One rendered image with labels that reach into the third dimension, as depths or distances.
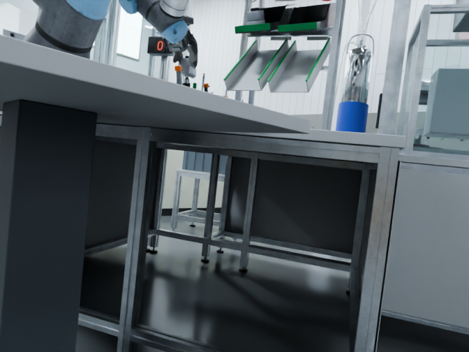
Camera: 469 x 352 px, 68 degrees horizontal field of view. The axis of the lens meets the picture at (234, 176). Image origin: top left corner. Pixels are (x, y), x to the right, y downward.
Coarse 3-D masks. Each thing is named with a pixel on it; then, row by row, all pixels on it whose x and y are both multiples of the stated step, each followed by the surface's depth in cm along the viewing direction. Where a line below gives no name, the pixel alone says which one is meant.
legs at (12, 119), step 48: (0, 144) 82; (48, 144) 75; (0, 192) 79; (48, 192) 76; (0, 240) 77; (48, 240) 77; (0, 288) 75; (48, 288) 78; (0, 336) 73; (48, 336) 79
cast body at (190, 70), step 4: (184, 60) 132; (184, 64) 132; (188, 64) 131; (192, 64) 132; (184, 68) 130; (188, 68) 130; (192, 68) 132; (184, 72) 130; (188, 72) 130; (192, 72) 132; (188, 76) 135; (192, 76) 135
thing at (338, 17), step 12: (264, 0) 145; (336, 0) 119; (336, 12) 119; (336, 24) 119; (336, 36) 119; (240, 48) 130; (336, 48) 136; (336, 60) 135; (336, 72) 135; (240, 96) 131; (252, 96) 146; (324, 108) 120; (324, 120) 121
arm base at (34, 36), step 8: (32, 32) 74; (40, 32) 72; (24, 40) 75; (32, 40) 73; (40, 40) 72; (48, 40) 72; (56, 40) 72; (56, 48) 73; (64, 48) 73; (72, 48) 74; (80, 48) 75; (88, 48) 77; (80, 56) 77; (88, 56) 79
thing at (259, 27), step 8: (264, 8) 136; (272, 8) 138; (280, 8) 136; (288, 8) 125; (272, 16) 139; (280, 16) 138; (288, 16) 126; (256, 24) 115; (264, 24) 114; (272, 24) 115; (280, 24) 121; (240, 32) 119; (248, 32) 118
